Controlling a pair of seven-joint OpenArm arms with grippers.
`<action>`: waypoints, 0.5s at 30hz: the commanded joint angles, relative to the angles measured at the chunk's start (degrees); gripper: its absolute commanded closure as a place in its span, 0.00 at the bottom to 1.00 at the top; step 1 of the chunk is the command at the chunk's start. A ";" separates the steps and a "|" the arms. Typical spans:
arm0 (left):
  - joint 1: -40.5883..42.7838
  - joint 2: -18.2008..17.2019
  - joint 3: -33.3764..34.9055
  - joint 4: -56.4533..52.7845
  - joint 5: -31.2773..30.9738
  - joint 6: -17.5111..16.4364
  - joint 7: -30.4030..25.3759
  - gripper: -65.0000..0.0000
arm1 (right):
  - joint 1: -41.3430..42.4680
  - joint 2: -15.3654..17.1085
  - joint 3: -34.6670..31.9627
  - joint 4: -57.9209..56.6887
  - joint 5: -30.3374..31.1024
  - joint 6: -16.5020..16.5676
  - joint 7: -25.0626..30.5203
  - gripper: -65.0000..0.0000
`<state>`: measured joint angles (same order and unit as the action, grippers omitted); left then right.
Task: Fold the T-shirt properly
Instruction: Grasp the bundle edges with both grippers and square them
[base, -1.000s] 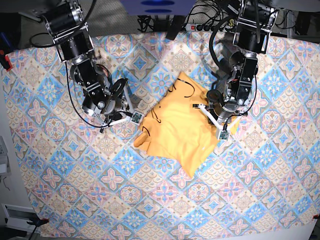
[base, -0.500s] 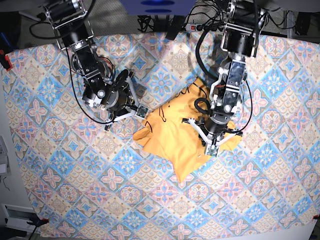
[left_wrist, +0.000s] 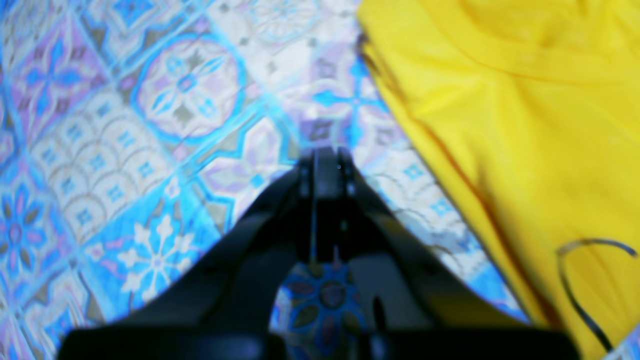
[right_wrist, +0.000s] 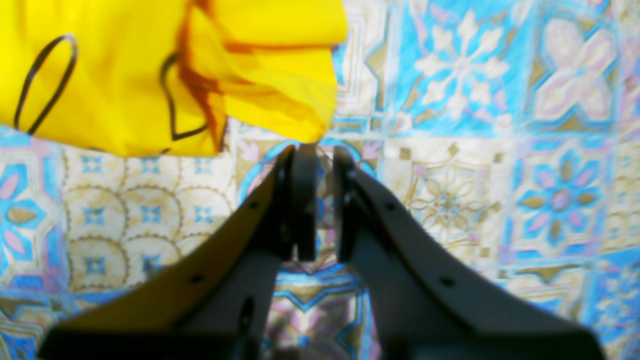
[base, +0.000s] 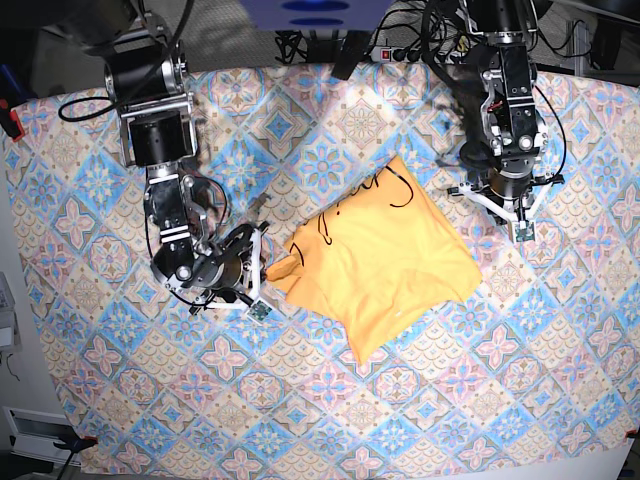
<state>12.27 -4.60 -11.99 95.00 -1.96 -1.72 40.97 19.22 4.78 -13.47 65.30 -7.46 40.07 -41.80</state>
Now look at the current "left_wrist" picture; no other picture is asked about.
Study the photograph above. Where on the yellow T-shirt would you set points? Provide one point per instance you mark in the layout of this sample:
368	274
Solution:
527	113

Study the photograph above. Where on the patterned tile tablecloth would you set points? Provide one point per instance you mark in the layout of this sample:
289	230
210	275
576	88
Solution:
136	133

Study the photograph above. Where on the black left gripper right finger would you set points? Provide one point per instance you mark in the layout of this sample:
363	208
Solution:
417	308

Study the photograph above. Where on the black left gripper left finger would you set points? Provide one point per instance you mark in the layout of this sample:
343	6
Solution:
221	308

